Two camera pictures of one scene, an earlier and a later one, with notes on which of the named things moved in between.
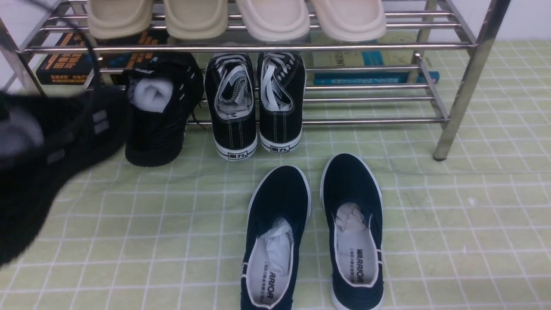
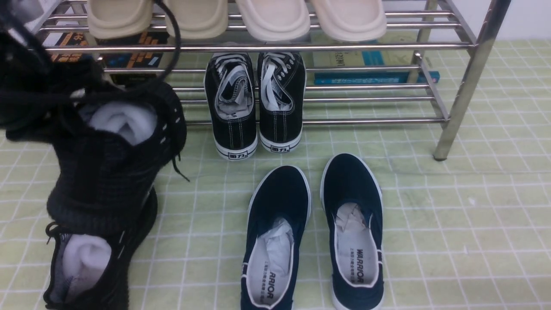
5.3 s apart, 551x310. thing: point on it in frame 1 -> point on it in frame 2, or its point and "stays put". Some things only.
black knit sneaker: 162,97 -> 123,140
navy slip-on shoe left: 279,211 stays put
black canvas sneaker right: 281,93 stays put
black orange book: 77,59 stays put
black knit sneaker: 42,138 -> 94,235
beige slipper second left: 195,20 stays put
